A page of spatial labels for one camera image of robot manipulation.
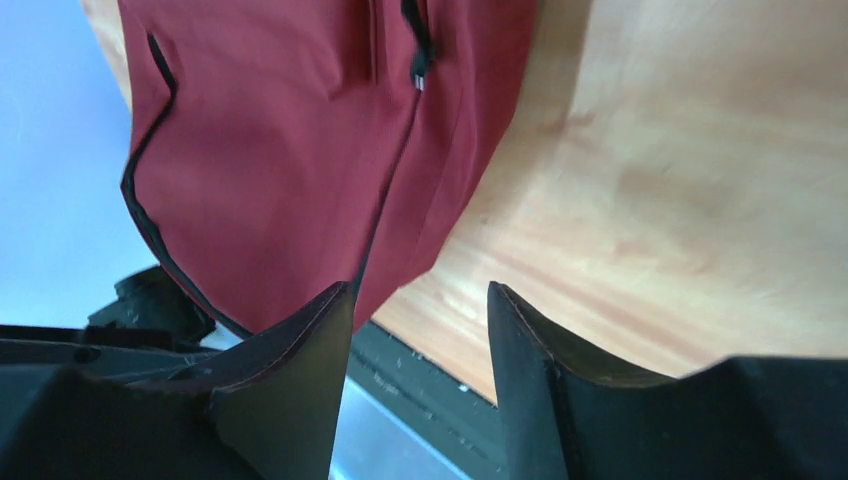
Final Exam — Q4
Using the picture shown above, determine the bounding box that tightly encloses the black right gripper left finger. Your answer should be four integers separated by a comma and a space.
86, 282, 353, 479

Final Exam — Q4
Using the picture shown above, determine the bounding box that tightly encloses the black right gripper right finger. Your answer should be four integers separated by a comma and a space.
487, 282, 847, 479

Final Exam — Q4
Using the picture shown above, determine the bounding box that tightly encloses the red student backpack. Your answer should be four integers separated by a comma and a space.
119, 1, 536, 333

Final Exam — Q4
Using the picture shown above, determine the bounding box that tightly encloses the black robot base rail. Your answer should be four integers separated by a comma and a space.
348, 322, 509, 479

